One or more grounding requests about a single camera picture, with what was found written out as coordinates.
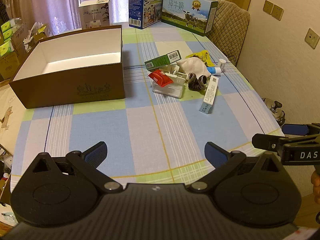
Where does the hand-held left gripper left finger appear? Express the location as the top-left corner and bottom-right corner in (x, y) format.
(26, 141), (123, 194)

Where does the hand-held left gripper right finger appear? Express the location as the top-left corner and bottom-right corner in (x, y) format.
(186, 142), (287, 194)

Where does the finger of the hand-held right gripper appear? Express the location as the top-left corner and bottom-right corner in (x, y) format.
(282, 123), (320, 137)
(252, 133), (320, 153)

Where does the white and blue medicine box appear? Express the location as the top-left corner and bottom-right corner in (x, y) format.
(199, 75), (219, 115)

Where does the large white box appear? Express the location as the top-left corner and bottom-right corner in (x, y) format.
(9, 25), (125, 109)

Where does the dark hair scrunchie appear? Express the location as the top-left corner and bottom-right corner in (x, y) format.
(187, 72), (208, 91)

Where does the clear plastic box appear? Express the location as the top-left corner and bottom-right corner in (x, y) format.
(152, 76), (185, 98)

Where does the blue tube with white cap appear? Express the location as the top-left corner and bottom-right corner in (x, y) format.
(206, 58), (226, 76)

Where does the white cloth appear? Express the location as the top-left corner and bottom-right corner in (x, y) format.
(176, 57), (209, 77)

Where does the white plastic holder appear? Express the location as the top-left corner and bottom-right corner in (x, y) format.
(158, 64), (188, 80)

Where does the red snack packet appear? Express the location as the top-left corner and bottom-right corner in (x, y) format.
(147, 70), (174, 87)

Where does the yellow snack packet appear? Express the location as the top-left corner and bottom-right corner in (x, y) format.
(185, 50), (212, 68)

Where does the small green box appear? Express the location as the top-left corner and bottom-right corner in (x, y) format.
(144, 50), (182, 71)

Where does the person's right hand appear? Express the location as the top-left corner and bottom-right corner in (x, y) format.
(311, 171), (320, 205)

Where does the cream printed mat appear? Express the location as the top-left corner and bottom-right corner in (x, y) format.
(0, 80), (28, 155)

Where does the quilted chair cover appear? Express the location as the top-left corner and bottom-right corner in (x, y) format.
(207, 0), (250, 65)

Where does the white plastic bag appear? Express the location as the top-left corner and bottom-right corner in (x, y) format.
(24, 22), (48, 50)

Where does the large cardboard box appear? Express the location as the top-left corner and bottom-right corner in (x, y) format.
(11, 22), (48, 55)

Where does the white humidifier box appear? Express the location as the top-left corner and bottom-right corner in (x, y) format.
(79, 0), (112, 29)

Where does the green milk carton box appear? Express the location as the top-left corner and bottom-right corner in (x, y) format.
(161, 0), (219, 37)

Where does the blue milk carton box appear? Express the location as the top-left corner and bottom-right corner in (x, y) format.
(129, 0), (167, 30)

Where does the wall socket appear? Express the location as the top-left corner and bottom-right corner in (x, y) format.
(304, 28), (320, 49)
(262, 0), (274, 14)
(271, 4), (285, 21)

